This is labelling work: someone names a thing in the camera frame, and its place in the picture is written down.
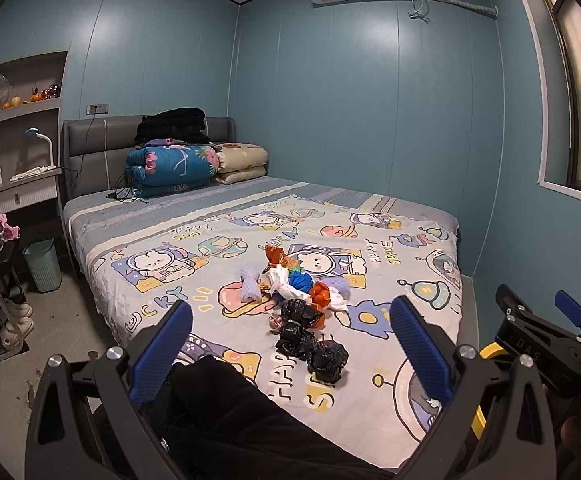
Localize wall power outlet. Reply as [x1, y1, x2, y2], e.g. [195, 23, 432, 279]
[86, 104, 109, 116]

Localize blue paper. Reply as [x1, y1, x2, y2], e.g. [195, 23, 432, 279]
[288, 271, 314, 294]

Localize grey upholstered headboard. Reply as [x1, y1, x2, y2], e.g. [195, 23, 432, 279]
[60, 115, 236, 201]

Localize black cables on bed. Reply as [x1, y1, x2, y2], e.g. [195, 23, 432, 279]
[106, 173, 150, 205]

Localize orange snack wrapper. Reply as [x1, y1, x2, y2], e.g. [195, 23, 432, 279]
[264, 244, 300, 272]

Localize orange peel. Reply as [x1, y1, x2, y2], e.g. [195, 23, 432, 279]
[309, 282, 330, 328]

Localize teal plastic waste basket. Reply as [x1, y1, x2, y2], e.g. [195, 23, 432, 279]
[22, 238, 62, 294]

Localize beige folded quilt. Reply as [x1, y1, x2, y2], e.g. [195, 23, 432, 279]
[216, 143, 269, 184]

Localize person's black trouser leg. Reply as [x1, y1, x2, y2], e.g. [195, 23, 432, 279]
[90, 353, 397, 480]

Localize blue white desk lamp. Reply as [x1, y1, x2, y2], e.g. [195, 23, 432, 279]
[21, 127, 56, 171]

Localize lavender foam net bundle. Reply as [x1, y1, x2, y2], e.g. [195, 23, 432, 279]
[240, 266, 262, 304]

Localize yellow rim trash bin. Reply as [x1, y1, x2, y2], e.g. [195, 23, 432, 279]
[471, 341, 509, 441]

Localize blue floral folded quilt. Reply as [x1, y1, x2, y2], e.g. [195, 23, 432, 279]
[124, 139, 220, 198]

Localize black clothing on quilt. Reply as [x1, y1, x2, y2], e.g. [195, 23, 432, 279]
[134, 107, 210, 146]

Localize white sneakers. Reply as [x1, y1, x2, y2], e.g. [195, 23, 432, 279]
[0, 299, 34, 350]

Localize white tissue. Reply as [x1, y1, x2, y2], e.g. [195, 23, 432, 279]
[262, 266, 311, 304]

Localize small lavender foam net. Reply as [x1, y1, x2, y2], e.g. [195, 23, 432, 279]
[322, 276, 351, 300]

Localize cartoon print bed sheet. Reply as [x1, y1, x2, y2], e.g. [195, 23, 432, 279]
[64, 177, 463, 469]

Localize window with grey frame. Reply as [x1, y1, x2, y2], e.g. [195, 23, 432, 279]
[521, 0, 581, 200]

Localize black plastic bag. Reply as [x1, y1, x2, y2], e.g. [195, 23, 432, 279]
[307, 340, 349, 385]

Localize white wall shelf unit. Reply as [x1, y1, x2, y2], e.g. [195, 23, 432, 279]
[0, 50, 68, 214]

